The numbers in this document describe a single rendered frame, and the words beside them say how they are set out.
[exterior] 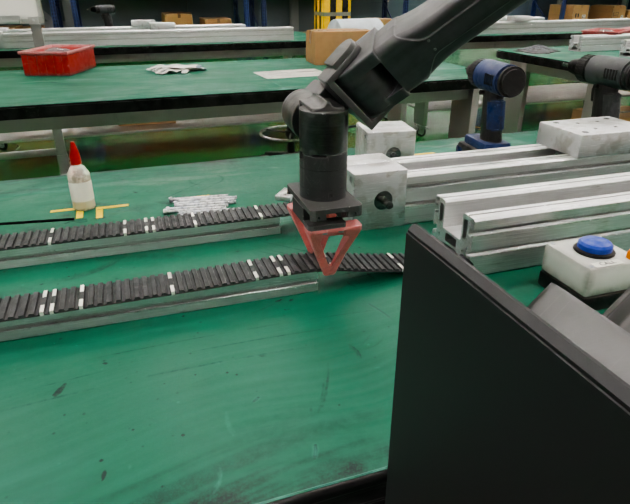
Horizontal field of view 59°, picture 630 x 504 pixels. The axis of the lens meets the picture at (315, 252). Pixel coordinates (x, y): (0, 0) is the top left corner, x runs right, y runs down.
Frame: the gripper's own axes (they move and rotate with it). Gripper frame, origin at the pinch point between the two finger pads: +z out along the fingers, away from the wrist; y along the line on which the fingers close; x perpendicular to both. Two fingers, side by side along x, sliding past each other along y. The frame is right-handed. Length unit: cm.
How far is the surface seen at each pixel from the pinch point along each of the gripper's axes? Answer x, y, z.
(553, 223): -31.5, -5.0, -3.0
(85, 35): 41, 340, -1
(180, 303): 18.5, -1.3, 2.3
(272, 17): -263, 1049, 31
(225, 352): 14.9, -11.4, 3.2
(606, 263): -29.4, -16.6, -2.9
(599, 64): -73, 35, -17
